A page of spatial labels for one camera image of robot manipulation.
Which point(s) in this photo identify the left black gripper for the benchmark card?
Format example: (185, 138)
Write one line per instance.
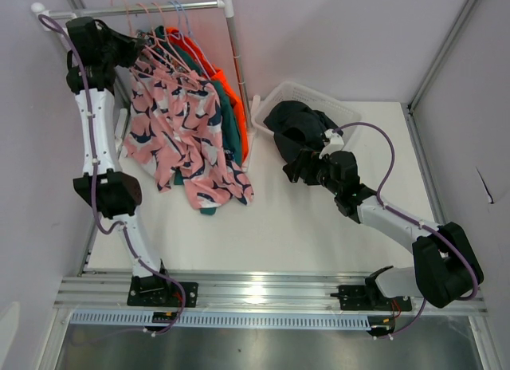
(131, 46)

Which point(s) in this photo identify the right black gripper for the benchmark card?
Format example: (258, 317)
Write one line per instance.
(307, 159)

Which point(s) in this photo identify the black shorts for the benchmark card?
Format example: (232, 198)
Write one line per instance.
(295, 131)

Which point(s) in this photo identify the pink wire hanger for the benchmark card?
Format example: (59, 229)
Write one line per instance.
(127, 15)

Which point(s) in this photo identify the orange shorts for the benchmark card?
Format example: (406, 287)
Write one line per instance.
(234, 129)

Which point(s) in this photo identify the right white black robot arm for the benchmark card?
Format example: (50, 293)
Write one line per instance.
(445, 267)

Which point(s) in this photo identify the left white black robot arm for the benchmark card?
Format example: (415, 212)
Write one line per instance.
(114, 196)

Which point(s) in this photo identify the blue patterned shorts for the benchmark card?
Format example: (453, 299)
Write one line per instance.
(162, 51)

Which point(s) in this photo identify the teal shorts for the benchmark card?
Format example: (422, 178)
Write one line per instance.
(187, 127)

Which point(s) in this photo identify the pink patterned shorts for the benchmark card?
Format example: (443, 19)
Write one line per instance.
(176, 128)

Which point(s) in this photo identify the white plastic basket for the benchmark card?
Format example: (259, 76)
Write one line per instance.
(334, 109)

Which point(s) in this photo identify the metal clothes rack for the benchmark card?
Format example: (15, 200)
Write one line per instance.
(225, 5)

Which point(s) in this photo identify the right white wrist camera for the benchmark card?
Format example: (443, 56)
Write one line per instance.
(333, 142)

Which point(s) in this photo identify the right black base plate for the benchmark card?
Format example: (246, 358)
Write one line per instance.
(366, 298)

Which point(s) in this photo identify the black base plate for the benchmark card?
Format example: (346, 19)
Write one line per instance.
(366, 298)
(181, 292)

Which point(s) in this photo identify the aluminium mounting rail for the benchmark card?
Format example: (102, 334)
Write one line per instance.
(237, 292)

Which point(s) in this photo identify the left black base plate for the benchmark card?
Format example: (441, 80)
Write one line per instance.
(181, 292)

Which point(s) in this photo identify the white slotted cable duct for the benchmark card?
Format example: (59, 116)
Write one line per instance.
(198, 319)

